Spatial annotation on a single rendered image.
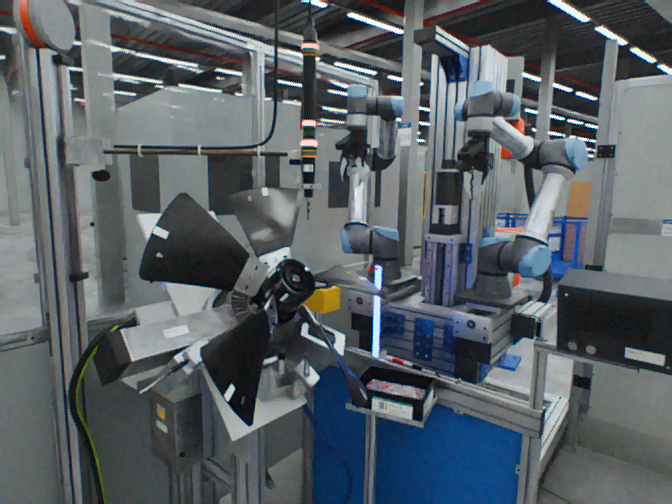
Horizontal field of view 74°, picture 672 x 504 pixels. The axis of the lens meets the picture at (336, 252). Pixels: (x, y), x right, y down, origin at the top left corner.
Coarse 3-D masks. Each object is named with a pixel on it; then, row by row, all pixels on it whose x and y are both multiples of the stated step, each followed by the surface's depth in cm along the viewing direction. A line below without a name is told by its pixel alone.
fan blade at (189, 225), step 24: (168, 216) 103; (192, 216) 105; (168, 240) 102; (192, 240) 105; (216, 240) 107; (144, 264) 99; (168, 264) 102; (192, 264) 105; (216, 264) 108; (240, 264) 110; (216, 288) 109
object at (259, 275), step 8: (248, 264) 112; (256, 264) 112; (264, 264) 113; (248, 272) 112; (256, 272) 113; (264, 272) 114; (240, 280) 112; (248, 280) 112; (256, 280) 113; (240, 288) 112; (248, 288) 113; (256, 288) 114
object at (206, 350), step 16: (256, 320) 100; (224, 336) 91; (240, 336) 95; (256, 336) 100; (208, 352) 86; (224, 352) 90; (240, 352) 94; (256, 352) 100; (208, 368) 86; (224, 368) 89; (240, 368) 93; (256, 368) 100; (224, 384) 89; (240, 384) 93; (256, 384) 100; (240, 416) 92
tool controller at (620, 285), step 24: (576, 288) 106; (600, 288) 104; (624, 288) 102; (648, 288) 101; (576, 312) 108; (600, 312) 105; (624, 312) 101; (648, 312) 98; (576, 336) 110; (600, 336) 107; (624, 336) 103; (648, 336) 100; (624, 360) 105; (648, 360) 102
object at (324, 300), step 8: (328, 288) 166; (336, 288) 169; (312, 296) 167; (320, 296) 164; (328, 296) 165; (336, 296) 169; (304, 304) 170; (312, 304) 167; (320, 304) 165; (328, 304) 166; (336, 304) 170; (320, 312) 165
